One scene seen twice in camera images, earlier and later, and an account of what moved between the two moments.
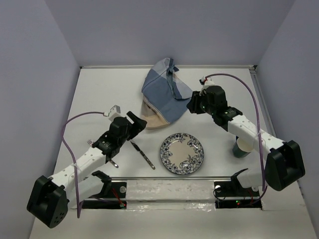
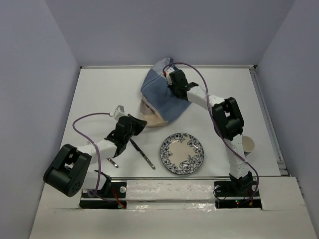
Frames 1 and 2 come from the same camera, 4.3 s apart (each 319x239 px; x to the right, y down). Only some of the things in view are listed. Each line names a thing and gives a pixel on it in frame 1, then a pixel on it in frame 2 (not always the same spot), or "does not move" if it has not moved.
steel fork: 90,142 does not move
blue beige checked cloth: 166,95 does not move
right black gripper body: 205,106 -> 174,88
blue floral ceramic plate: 182,153 does not move
